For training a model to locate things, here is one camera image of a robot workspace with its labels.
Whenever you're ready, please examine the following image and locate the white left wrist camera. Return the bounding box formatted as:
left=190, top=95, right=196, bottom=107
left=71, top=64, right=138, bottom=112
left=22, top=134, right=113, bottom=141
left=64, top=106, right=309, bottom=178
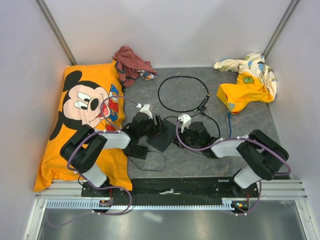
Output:
left=136, top=103, right=153, bottom=119

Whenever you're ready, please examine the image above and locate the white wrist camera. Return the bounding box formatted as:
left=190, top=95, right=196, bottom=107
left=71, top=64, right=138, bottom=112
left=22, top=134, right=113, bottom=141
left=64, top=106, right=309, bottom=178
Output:
left=136, top=103, right=153, bottom=119
left=177, top=113, right=192, bottom=133

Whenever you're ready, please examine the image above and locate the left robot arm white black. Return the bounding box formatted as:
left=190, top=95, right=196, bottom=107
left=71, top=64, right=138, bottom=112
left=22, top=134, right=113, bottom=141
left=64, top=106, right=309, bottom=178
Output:
left=60, top=112, right=168, bottom=197

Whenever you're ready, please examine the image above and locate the orange Mickey Mouse pillow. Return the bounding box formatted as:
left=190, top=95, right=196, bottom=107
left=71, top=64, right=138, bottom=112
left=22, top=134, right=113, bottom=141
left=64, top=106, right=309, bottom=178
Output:
left=33, top=61, right=125, bottom=192

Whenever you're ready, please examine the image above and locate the black power adapter brick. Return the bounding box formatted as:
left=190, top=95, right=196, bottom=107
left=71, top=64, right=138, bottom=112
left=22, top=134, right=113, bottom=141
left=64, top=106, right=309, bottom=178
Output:
left=123, top=145, right=149, bottom=160

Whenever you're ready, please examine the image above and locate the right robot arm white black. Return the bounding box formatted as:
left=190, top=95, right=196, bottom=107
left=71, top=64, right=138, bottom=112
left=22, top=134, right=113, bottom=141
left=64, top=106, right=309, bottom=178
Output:
left=175, top=118, right=292, bottom=197

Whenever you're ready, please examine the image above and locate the black looped cable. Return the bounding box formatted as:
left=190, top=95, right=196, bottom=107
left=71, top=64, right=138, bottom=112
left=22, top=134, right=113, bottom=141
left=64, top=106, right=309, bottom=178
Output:
left=157, top=76, right=213, bottom=113

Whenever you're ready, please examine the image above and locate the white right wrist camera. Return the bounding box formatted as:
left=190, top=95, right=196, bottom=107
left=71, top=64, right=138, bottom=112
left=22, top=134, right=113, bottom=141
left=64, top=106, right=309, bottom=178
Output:
left=177, top=113, right=192, bottom=133

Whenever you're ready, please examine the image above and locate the slotted aluminium cable duct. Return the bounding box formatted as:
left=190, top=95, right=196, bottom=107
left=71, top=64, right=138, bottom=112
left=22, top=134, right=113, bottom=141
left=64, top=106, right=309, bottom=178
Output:
left=46, top=198, right=236, bottom=211

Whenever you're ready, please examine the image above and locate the blue ethernet cable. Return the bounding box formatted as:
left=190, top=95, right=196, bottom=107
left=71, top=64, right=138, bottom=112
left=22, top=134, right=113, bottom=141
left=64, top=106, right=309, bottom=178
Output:
left=226, top=111, right=233, bottom=139

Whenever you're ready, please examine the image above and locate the maroon crumpled garment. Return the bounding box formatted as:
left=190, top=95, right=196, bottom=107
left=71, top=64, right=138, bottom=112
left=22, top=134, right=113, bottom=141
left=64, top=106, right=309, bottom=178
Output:
left=112, top=46, right=157, bottom=88

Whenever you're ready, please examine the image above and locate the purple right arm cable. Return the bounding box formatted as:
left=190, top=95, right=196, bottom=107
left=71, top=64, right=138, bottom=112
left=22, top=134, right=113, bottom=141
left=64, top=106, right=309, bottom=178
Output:
left=175, top=120, right=292, bottom=177

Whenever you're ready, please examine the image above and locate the yellow patterned children's garment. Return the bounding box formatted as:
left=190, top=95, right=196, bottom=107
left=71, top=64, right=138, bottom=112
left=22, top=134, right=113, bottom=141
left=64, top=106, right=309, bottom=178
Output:
left=213, top=52, right=277, bottom=114

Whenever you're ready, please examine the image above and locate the aluminium corner post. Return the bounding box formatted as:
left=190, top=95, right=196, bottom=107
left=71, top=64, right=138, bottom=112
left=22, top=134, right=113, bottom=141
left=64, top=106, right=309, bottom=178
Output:
left=35, top=0, right=78, bottom=66
left=262, top=0, right=300, bottom=59

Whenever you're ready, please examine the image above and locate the left aluminium corner post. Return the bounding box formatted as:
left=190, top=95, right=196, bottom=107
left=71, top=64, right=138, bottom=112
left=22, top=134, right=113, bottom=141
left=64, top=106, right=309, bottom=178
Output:
left=35, top=0, right=78, bottom=66

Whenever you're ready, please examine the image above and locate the black power cord with plug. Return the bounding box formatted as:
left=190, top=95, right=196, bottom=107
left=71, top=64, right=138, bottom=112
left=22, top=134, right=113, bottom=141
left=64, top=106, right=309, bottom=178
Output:
left=126, top=111, right=221, bottom=172

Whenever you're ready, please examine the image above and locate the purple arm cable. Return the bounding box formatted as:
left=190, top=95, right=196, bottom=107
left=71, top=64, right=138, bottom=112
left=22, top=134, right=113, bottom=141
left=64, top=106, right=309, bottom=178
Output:
left=175, top=120, right=292, bottom=177
left=66, top=95, right=141, bottom=188

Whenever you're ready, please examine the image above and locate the right aluminium corner post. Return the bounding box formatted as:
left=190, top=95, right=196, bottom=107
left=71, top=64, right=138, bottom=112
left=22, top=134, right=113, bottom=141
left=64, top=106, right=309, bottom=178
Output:
left=262, top=0, right=300, bottom=59

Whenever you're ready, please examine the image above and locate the black network switch box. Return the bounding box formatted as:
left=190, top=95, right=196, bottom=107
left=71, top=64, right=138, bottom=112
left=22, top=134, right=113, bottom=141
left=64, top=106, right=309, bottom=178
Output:
left=147, top=119, right=176, bottom=153

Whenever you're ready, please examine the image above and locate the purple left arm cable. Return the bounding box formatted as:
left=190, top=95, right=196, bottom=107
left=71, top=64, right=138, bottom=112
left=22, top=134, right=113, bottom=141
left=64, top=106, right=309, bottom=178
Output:
left=66, top=95, right=141, bottom=188

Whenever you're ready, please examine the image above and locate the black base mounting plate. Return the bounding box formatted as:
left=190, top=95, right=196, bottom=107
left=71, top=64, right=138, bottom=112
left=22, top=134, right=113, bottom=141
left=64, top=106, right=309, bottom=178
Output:
left=81, top=177, right=259, bottom=205

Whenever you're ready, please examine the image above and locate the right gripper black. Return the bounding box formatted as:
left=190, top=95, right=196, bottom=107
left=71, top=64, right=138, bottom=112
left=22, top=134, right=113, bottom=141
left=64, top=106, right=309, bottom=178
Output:
left=171, top=123, right=202, bottom=148

